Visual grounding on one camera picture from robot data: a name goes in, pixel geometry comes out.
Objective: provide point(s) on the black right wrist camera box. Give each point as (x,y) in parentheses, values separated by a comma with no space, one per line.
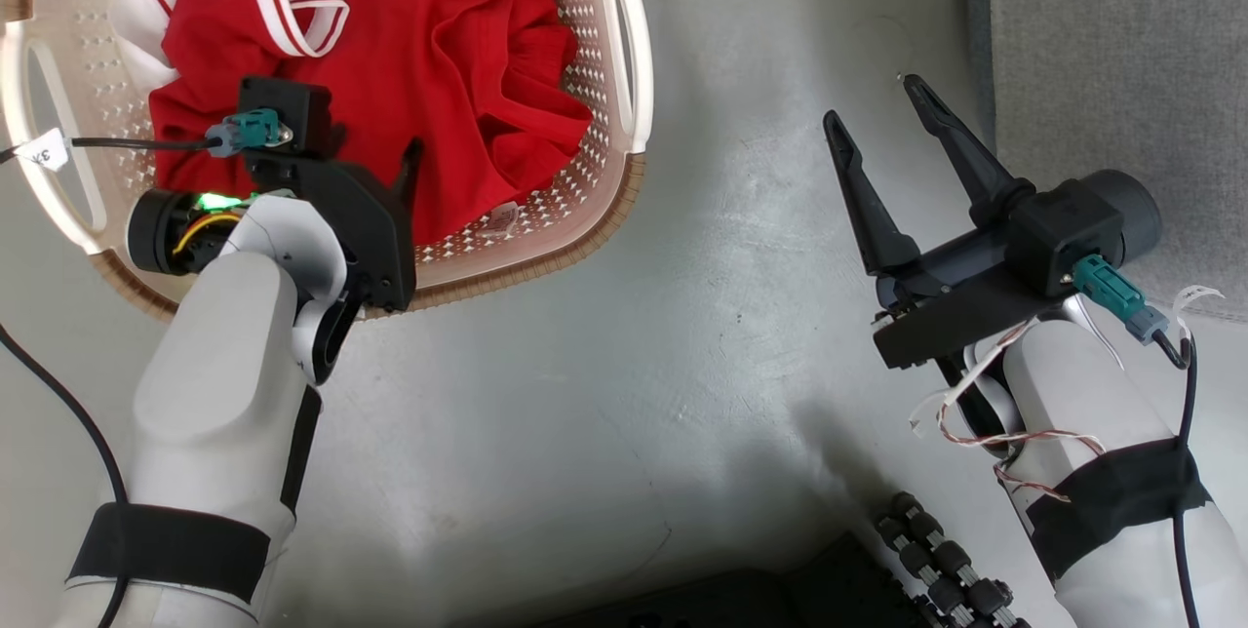
(1058,233)

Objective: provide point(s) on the white paper tag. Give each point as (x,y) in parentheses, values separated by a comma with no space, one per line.
(44,150)

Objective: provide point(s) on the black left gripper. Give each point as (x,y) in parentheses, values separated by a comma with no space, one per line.
(375,238)

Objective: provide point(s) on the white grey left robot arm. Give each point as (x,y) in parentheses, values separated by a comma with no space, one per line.
(214,365)

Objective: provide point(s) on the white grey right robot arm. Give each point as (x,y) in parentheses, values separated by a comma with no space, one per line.
(1072,394)

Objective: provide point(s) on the black robot base with rollers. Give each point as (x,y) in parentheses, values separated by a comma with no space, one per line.
(877,589)

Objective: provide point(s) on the grey fabric sofa seat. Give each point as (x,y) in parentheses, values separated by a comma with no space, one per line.
(1121,53)

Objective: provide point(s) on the cream perforated plastic laundry basket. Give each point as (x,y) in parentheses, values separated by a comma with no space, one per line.
(595,170)

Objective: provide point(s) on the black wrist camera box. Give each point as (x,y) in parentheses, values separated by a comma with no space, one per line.
(1058,233)
(288,116)

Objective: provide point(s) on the red shirt with white-striped trim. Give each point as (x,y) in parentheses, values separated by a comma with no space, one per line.
(224,19)

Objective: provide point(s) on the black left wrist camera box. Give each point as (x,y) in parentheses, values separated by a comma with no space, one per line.
(288,116)

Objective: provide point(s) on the red shorts with white band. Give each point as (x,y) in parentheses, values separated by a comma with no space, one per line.
(468,72)

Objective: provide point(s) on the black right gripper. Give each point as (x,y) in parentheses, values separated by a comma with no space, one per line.
(955,301)

